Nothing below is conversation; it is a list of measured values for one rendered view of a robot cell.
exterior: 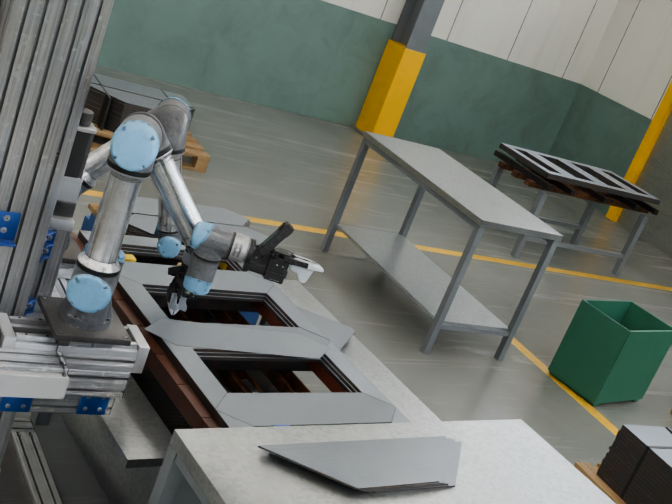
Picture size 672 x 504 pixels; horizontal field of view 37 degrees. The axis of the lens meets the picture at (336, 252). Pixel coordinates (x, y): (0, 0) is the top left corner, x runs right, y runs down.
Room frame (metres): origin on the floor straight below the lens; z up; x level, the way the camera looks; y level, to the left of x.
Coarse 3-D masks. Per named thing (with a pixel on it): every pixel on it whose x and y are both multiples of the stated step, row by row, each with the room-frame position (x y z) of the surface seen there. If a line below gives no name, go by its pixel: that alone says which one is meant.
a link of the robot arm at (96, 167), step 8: (160, 104) 3.15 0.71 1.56; (168, 104) 3.11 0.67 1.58; (176, 104) 3.12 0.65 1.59; (184, 104) 3.18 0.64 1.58; (152, 112) 3.13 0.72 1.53; (104, 144) 3.13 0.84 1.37; (96, 152) 3.11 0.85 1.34; (104, 152) 3.10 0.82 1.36; (88, 160) 3.09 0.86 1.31; (96, 160) 3.09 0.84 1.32; (104, 160) 3.09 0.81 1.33; (88, 168) 3.08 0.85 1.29; (96, 168) 3.09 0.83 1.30; (104, 168) 3.10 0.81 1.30; (88, 176) 3.09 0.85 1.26; (96, 176) 3.10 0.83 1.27; (88, 184) 3.08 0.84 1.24; (80, 192) 3.07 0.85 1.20
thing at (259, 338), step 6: (246, 330) 3.32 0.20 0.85; (252, 330) 3.34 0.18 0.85; (258, 330) 3.36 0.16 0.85; (252, 336) 3.29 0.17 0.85; (258, 336) 3.31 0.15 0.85; (264, 336) 3.33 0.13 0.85; (258, 342) 3.26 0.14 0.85; (264, 342) 3.28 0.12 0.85; (270, 342) 3.30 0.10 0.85; (258, 348) 3.21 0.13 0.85; (264, 348) 3.23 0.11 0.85; (270, 348) 3.25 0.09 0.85; (270, 354) 3.21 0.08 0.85; (276, 354) 3.22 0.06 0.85
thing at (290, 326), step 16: (160, 256) 3.76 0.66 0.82; (176, 256) 3.80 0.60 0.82; (160, 288) 3.41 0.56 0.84; (128, 304) 3.22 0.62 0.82; (272, 304) 3.67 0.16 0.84; (144, 320) 3.12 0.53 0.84; (288, 320) 3.58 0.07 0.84; (320, 336) 3.52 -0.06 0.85; (208, 352) 3.07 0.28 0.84; (224, 352) 3.11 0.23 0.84; (240, 352) 3.15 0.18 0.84; (176, 368) 2.90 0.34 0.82; (336, 368) 3.32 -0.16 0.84; (192, 384) 2.82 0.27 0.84; (352, 384) 3.24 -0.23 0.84; (208, 400) 2.74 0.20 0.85
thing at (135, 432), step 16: (128, 384) 2.94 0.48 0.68; (128, 400) 2.85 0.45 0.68; (144, 400) 2.89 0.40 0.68; (96, 416) 2.72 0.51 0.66; (112, 416) 2.72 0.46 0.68; (128, 416) 2.76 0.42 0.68; (144, 416) 2.79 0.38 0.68; (112, 432) 2.64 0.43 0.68; (128, 432) 2.67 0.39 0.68; (144, 432) 2.71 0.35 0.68; (160, 432) 2.74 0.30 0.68; (128, 448) 2.59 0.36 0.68; (144, 448) 2.62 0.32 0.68; (160, 448) 2.65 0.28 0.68; (128, 464) 2.54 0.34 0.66; (144, 464) 2.57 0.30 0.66; (160, 464) 2.61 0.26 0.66
